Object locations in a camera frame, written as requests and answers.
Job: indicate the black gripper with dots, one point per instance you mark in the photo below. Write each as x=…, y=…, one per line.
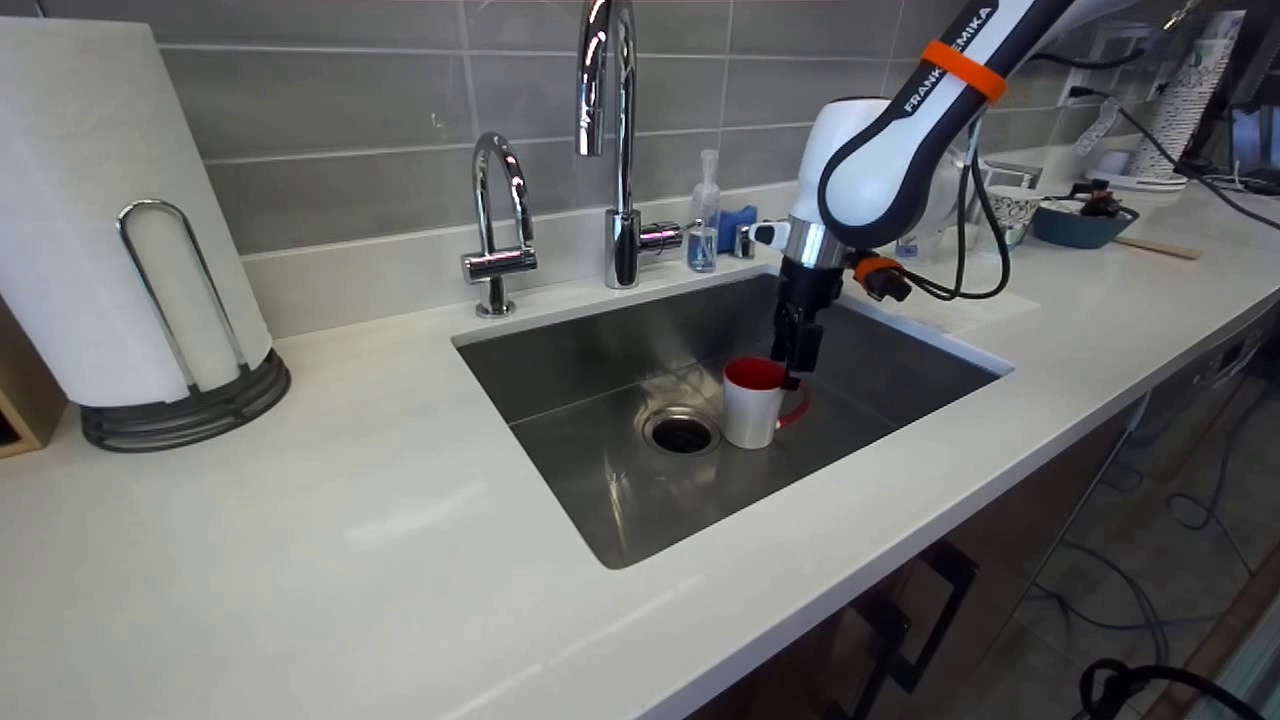
x=808, y=297

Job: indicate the white mug with red inside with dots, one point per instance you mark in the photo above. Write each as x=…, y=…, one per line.
x=750, y=407

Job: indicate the tall chrome gooseneck faucet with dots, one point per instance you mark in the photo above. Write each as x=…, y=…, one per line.
x=621, y=241

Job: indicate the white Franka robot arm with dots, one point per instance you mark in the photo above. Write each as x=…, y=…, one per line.
x=883, y=174

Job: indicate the round sink drain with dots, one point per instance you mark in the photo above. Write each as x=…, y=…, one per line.
x=681, y=428

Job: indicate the stainless steel sink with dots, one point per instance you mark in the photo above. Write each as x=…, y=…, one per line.
x=600, y=507

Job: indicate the small chrome gooseneck faucet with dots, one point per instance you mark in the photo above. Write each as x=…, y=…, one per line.
x=495, y=263

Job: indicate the blue sponge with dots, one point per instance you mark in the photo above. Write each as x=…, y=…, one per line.
x=736, y=227

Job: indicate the soap dispenser bottle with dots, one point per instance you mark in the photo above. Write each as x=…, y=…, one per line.
x=701, y=241

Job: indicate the patterned white paper cup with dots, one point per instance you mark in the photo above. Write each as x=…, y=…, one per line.
x=1023, y=200

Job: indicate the blue bowl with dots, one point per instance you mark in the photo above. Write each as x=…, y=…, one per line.
x=1087, y=227

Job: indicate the wooden stick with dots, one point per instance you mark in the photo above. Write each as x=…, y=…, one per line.
x=1159, y=249

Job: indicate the dark computer monitor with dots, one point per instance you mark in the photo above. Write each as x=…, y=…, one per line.
x=1255, y=83

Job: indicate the white paper towel roll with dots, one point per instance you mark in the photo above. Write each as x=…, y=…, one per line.
x=93, y=200

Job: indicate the brown wooden box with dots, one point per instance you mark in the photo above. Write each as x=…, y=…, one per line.
x=22, y=400

